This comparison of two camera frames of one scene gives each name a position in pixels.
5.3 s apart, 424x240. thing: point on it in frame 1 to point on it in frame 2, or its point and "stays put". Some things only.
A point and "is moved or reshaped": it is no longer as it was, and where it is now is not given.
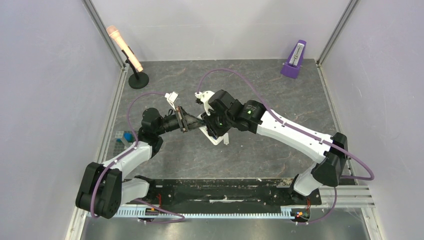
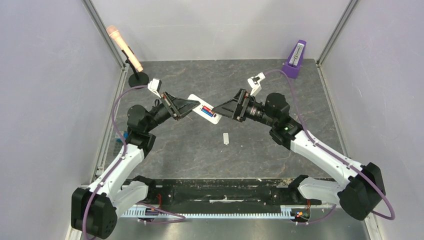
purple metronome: [291, 67] stays put
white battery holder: [203, 129] is moved or reshaped
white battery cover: [226, 138] stays put
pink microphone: [114, 34] stays put
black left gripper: [188, 121] to [180, 107]
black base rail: [224, 196] stays put
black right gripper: [210, 126] to [241, 107]
